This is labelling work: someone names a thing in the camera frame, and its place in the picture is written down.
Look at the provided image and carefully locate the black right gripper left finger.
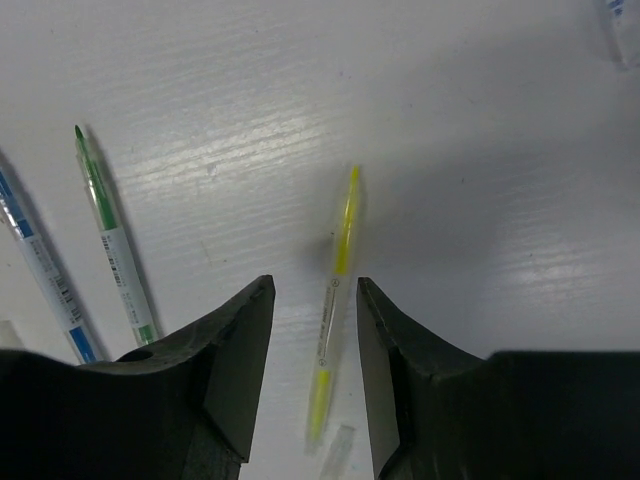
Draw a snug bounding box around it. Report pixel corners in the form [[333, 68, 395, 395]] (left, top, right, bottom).
[[118, 275, 276, 479]]

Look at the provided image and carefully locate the yellow clear pen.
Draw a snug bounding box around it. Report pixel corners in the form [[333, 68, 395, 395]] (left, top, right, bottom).
[[305, 165, 361, 454]]

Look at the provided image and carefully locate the clear cap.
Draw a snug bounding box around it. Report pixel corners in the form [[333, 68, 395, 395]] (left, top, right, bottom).
[[319, 424, 356, 480]]

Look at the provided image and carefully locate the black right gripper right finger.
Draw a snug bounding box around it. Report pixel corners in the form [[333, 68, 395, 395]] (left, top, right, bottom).
[[356, 277, 482, 479]]

